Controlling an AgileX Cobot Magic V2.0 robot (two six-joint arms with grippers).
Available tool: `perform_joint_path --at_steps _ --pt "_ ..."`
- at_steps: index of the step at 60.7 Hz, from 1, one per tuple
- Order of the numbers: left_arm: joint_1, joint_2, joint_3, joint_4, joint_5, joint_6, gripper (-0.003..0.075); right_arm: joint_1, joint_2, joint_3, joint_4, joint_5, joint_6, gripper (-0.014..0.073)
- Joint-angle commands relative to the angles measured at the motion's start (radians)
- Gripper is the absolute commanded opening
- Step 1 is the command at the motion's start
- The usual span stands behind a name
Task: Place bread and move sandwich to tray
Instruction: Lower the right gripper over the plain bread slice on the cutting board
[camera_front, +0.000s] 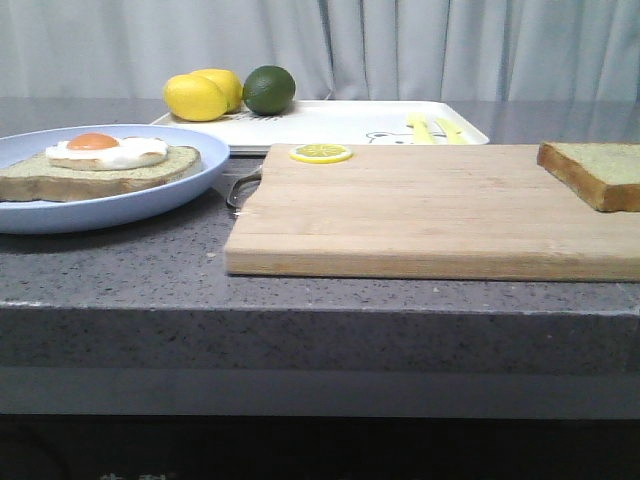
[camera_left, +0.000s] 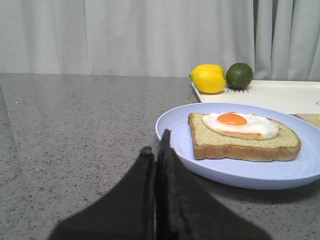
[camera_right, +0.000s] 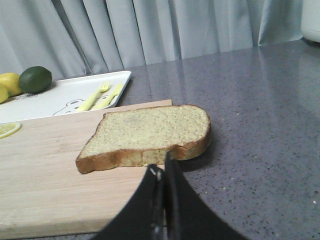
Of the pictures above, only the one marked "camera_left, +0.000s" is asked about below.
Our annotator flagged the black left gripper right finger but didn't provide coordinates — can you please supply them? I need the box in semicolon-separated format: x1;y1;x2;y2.
155;129;271;240

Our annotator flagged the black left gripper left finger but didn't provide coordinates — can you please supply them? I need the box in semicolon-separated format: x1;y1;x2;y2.
48;146;156;240

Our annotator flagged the light blue round plate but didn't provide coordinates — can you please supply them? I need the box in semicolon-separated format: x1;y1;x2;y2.
155;102;320;190

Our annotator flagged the bread slice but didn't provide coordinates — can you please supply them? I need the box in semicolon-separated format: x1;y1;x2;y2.
188;113;302;162

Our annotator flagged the fried egg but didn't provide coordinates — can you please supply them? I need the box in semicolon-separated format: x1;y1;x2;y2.
202;112;281;140

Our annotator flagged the white bear tray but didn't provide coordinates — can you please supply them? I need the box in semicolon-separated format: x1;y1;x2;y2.
191;80;320;114

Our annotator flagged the front yellow lemon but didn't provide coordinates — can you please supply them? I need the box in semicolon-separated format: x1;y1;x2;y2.
190;68;227;94

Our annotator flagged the yellow lemon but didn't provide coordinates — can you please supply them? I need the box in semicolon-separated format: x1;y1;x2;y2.
190;68;227;94
196;64;225;76

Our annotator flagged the rear yellow lemon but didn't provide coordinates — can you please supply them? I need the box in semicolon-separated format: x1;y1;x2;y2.
196;64;225;76

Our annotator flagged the green lime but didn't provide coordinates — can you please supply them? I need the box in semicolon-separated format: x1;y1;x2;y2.
226;62;254;90

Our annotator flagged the wooden cutting board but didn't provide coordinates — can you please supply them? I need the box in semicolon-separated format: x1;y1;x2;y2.
294;113;320;128

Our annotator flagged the grey curtain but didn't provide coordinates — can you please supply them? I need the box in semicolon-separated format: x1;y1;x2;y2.
0;0;320;81

